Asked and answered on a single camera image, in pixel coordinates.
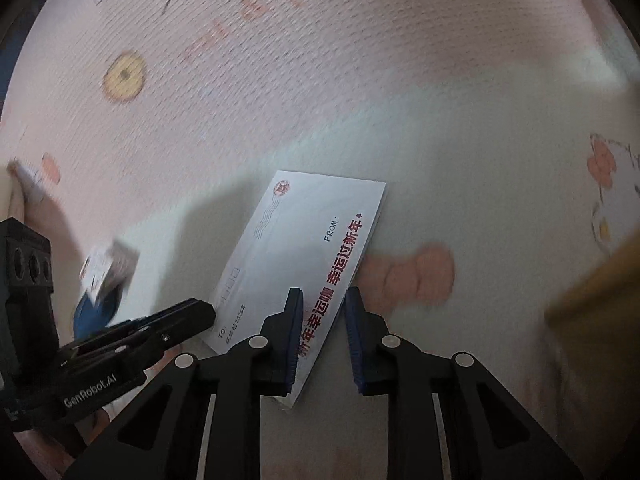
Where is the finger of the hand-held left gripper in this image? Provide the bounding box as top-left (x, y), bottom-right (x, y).
top-left (59, 298), bottom-right (217, 368)

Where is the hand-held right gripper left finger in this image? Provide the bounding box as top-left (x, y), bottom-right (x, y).
top-left (62, 287), bottom-right (306, 480)

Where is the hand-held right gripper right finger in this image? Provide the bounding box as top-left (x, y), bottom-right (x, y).
top-left (344, 286), bottom-right (586, 480)

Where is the large white floral box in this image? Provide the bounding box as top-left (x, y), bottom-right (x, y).
top-left (80, 240), bottom-right (140, 306)

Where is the white envelope with red print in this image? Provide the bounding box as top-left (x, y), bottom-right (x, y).
top-left (200, 170), bottom-right (387, 408)

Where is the brown cardboard box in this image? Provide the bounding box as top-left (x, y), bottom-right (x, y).
top-left (544, 242), bottom-right (640, 356)

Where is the small white item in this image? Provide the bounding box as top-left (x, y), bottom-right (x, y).
top-left (7, 159), bottom-right (46, 203)

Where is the pink printed blanket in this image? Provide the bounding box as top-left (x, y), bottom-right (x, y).
top-left (0, 0), bottom-right (640, 480)

